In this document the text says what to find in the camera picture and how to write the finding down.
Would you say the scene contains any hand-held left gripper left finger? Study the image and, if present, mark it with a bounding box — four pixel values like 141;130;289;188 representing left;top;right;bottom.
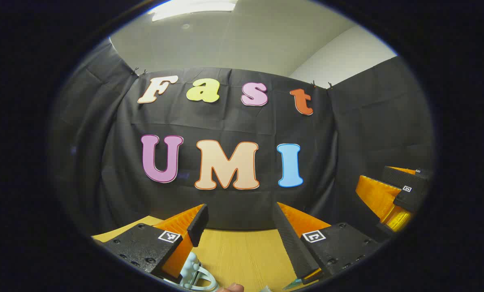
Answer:
98;204;209;284

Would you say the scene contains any ceiling light panel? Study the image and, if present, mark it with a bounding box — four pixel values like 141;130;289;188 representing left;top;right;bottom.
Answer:
148;0;238;21

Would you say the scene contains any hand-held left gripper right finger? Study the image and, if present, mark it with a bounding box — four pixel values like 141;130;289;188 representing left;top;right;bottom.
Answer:
272;202;382;284

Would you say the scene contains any light blue suitcase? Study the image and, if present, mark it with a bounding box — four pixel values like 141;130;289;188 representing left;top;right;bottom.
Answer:
163;251;220;292

